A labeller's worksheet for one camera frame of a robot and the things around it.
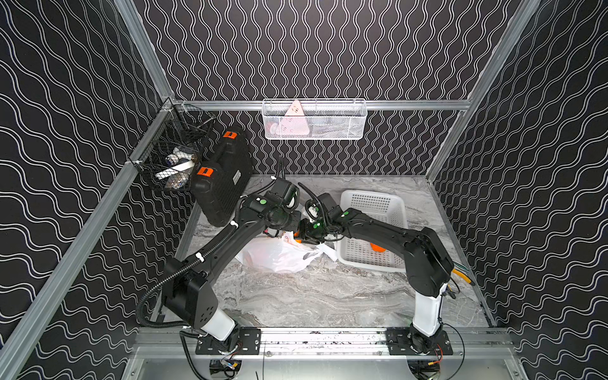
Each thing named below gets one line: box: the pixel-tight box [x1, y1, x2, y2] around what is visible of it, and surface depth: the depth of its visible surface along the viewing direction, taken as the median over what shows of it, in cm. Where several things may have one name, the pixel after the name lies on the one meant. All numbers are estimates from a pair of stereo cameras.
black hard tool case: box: [190, 126, 253, 227], surface depth 91 cm
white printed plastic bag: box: [235, 231, 339, 273], surface depth 83 cm
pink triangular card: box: [277, 99, 310, 136], surface depth 92 cm
